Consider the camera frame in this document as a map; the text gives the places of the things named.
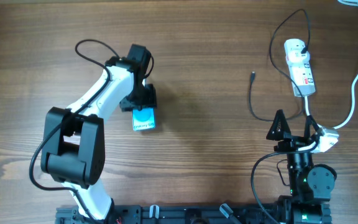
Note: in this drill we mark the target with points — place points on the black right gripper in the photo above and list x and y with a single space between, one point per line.
294 145

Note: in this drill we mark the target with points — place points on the white power strip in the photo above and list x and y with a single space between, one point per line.
299 67

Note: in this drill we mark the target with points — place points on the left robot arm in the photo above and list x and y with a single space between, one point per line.
73 146

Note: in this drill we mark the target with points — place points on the turquoise screen smartphone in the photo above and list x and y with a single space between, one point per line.
143 119

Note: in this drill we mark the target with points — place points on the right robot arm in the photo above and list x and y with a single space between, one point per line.
310 184

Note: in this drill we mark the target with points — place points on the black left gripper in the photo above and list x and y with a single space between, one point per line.
140 104

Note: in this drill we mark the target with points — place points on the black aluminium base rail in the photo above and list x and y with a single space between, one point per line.
135 214

